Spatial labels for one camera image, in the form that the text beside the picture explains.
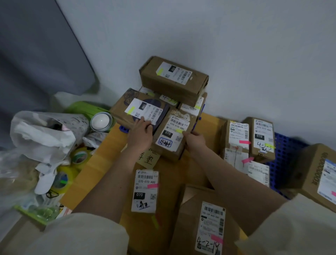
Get person's right hand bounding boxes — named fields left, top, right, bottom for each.
left=182, top=130, right=208, bottom=153

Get person's left hand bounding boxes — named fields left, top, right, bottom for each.
left=128, top=117, right=154, bottom=152

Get small labelled cardboard box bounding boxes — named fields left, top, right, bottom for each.
left=152, top=108, right=198, bottom=161

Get person's right forearm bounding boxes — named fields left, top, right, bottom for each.
left=188, top=147, right=289, bottom=237

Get person's left forearm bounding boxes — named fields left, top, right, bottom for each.
left=71, top=146, right=148, bottom=215

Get cardboard box with dark print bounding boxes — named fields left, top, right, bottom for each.
left=109, top=88, right=171, bottom=135

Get cardboard box with white label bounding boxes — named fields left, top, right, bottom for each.
left=178, top=92, right=208, bottom=119

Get flat cardboard box with handwriting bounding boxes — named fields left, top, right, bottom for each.
left=139, top=86, right=180, bottom=106

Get yellow handwritten paper note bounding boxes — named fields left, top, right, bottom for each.
left=136, top=149, right=161, bottom=169

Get white tape roll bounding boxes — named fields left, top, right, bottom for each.
left=90, top=112, right=114, bottom=132

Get cardboard box with pink sticker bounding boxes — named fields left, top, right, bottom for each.
left=220, top=119, right=250, bottom=158

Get large yellow-brown cardboard box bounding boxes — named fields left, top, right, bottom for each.
left=60, top=112, right=227, bottom=255

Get long cardboard box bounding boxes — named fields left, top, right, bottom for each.
left=139, top=56, right=209, bottom=108

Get green film roll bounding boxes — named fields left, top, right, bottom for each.
left=65, top=101, right=114, bottom=124

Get yellow tape roll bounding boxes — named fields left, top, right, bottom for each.
left=70, top=147, right=93, bottom=166

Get upright labelled cardboard box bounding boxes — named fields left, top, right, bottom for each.
left=241, top=117, right=276, bottom=164

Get low white-labelled cardboard box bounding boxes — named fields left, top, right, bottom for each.
left=223, top=147, right=271, bottom=188

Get brown cardboard parcel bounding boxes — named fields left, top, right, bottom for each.
left=169, top=184, right=248, bottom=255

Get yellow-green tape roll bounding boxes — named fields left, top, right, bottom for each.
left=50, top=165, right=80, bottom=195

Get white plastic bag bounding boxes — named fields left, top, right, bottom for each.
left=10, top=110, right=90, bottom=164

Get crumpled white paper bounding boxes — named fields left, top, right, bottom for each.
left=34, top=161, right=59, bottom=195

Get big cardboard box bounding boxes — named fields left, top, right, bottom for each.
left=286, top=143, right=336, bottom=214

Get grey curtain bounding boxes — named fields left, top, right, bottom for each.
left=0, top=0, right=101, bottom=147

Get cream left sleeve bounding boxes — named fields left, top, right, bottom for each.
left=23, top=211, right=131, bottom=255

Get cream sleeve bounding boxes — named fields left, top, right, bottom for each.
left=234, top=193, right=336, bottom=255
left=23, top=211, right=131, bottom=255

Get green packet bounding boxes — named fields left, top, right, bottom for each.
left=14, top=204, right=62, bottom=225

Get clear plastic bag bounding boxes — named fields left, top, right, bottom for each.
left=0, top=148, right=42, bottom=213

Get cream right sleeve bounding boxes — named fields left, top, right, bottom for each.
left=234, top=193, right=336, bottom=255

